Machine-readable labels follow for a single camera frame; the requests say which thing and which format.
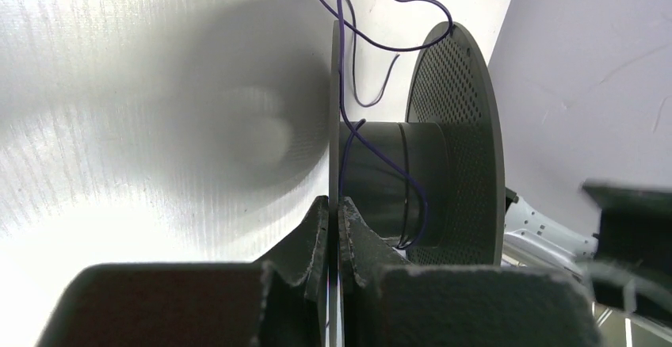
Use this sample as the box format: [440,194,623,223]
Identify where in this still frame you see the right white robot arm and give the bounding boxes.
[503,181,671,329]

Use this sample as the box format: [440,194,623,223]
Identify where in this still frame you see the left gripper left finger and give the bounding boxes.
[38,196,329,346]

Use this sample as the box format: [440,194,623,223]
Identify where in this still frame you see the dark grey spool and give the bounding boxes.
[327,19,507,267]

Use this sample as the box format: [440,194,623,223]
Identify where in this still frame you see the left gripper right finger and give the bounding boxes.
[338,198,603,346]

